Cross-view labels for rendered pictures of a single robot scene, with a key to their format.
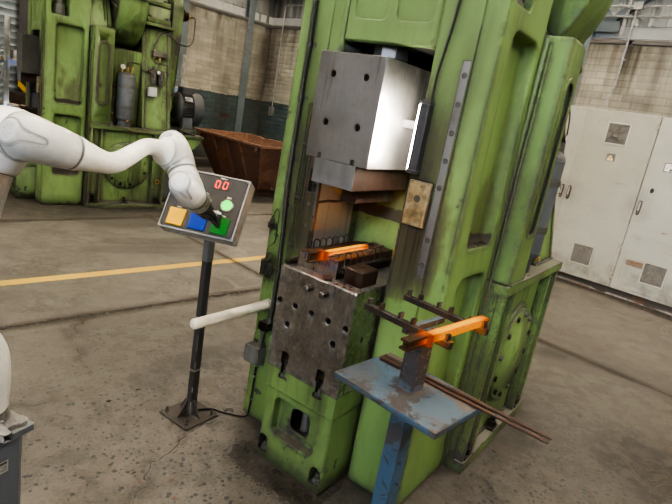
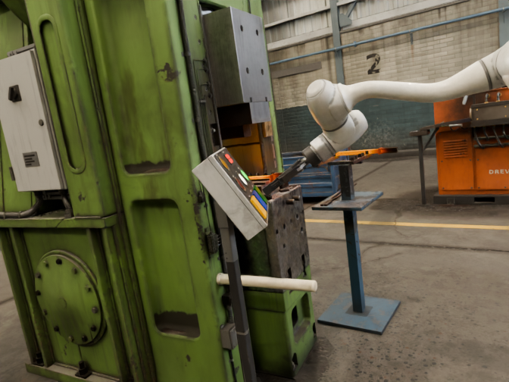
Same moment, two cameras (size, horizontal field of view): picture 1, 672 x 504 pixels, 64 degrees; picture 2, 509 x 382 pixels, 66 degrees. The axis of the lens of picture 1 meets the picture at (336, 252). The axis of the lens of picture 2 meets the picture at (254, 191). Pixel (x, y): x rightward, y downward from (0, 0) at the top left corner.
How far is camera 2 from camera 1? 3.05 m
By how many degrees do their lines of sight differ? 92
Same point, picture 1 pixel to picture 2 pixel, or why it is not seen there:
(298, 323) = (288, 236)
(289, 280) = (277, 210)
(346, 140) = (260, 82)
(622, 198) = not seen: outside the picture
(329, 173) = (259, 112)
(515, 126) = not seen: hidden behind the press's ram
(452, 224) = (275, 126)
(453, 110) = not seen: hidden behind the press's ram
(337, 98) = (248, 49)
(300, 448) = (304, 327)
